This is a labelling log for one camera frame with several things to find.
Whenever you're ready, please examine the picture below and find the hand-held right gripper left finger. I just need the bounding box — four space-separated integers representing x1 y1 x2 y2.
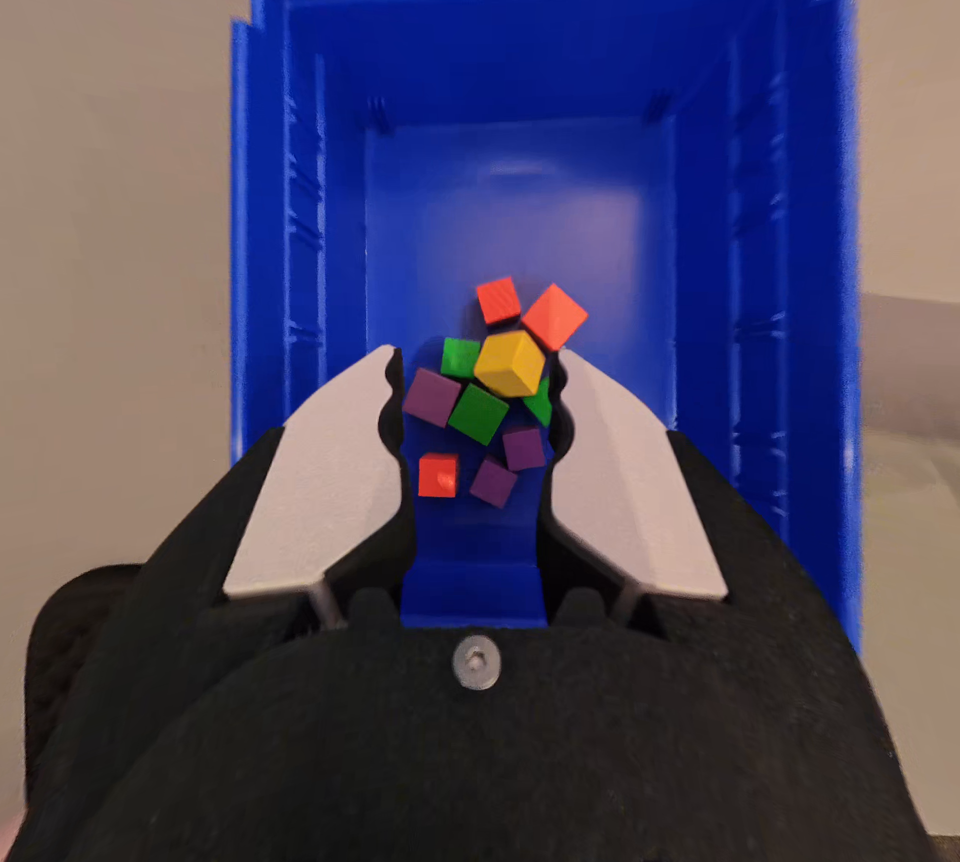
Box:
222 345 419 629

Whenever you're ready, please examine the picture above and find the blue plastic bin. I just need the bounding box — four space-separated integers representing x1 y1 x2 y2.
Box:
228 0 864 661

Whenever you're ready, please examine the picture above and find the yellow wooden cube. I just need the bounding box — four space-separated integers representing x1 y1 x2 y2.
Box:
473 330 549 400

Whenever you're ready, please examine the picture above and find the purple wooden cube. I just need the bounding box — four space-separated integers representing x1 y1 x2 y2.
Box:
402 367 464 430
468 456 520 509
501 427 547 473

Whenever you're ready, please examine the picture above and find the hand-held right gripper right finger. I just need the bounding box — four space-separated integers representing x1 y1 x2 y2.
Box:
534 348 730 629

